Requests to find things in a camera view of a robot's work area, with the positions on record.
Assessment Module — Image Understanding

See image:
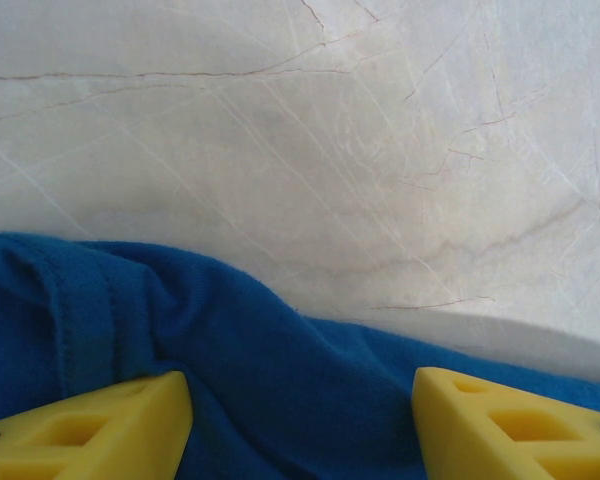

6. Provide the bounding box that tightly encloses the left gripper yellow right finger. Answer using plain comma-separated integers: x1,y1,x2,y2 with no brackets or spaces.
412,367,600,480

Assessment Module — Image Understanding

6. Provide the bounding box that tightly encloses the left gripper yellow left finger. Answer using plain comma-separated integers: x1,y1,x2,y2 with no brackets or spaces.
0,370,195,480

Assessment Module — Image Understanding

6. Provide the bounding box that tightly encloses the blue t-shirt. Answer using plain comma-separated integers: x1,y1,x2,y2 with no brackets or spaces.
0,230,600,480

